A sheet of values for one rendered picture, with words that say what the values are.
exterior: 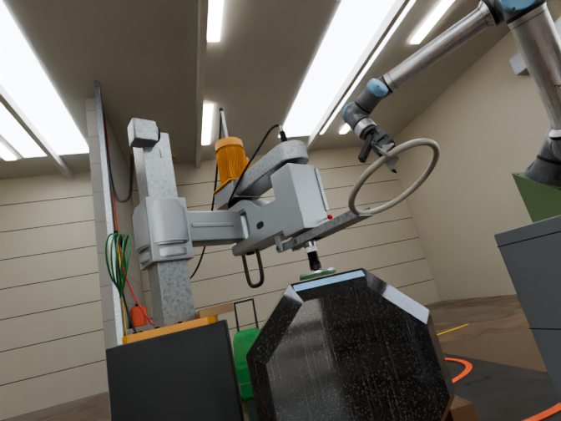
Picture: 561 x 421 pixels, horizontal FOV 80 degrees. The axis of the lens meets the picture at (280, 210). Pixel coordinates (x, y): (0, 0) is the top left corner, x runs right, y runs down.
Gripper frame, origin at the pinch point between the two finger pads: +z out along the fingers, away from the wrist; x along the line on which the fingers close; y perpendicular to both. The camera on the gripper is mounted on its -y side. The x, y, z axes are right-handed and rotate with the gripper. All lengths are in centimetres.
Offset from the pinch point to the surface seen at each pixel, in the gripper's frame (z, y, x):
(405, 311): 46, -31, 24
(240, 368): -3, -193, 158
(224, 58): -351, -46, 146
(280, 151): -71, -39, 33
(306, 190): -43, -39, 44
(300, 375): 48, -76, 3
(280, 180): -57, -49, 38
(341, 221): -8.9, -32.4, 34.7
